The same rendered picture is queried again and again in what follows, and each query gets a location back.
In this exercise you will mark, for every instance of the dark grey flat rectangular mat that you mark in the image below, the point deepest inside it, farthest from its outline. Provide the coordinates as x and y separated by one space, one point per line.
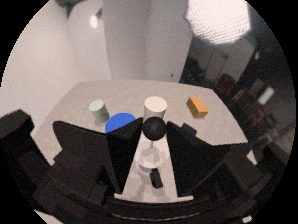
190 129

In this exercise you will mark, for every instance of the glass french press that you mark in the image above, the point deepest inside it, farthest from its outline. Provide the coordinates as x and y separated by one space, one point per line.
152 151

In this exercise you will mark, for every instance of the tan rectangular block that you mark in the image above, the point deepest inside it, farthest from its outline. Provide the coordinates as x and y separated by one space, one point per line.
197 108

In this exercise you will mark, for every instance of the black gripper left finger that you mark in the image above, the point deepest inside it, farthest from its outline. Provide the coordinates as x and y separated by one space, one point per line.
115 150

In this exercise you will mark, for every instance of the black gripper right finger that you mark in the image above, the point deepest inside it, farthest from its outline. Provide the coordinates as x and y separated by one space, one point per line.
194 160

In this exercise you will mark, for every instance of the beige cylinder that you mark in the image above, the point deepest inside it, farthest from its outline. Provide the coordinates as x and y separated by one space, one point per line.
154 107

